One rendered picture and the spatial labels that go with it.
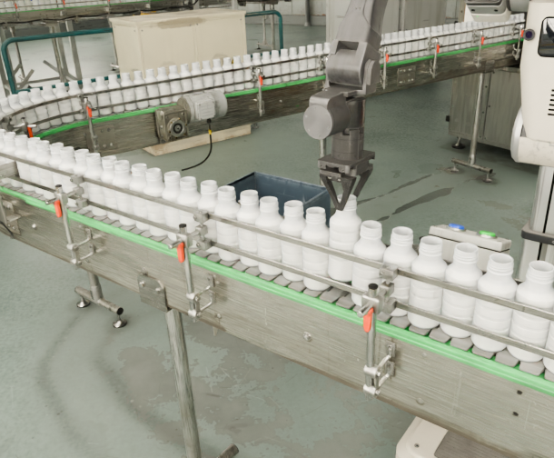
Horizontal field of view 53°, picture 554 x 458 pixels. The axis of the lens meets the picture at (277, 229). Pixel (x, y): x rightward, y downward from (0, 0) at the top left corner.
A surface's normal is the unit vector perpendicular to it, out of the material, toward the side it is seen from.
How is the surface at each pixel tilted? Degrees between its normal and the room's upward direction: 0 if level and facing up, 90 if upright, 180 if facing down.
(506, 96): 90
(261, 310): 90
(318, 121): 88
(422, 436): 0
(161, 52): 90
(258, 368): 0
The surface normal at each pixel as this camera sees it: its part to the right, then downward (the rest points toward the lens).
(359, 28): -0.55, -0.08
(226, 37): 0.58, 0.33
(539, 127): -0.60, 0.37
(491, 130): -0.81, 0.29
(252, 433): -0.04, -0.90
